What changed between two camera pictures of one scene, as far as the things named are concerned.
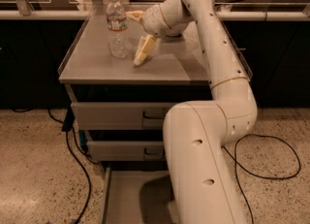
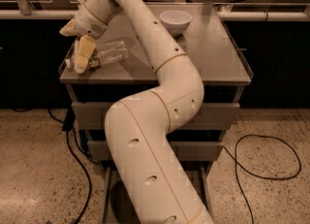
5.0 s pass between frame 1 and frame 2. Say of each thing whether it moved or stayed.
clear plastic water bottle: moved
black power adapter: stayed
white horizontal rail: stayed
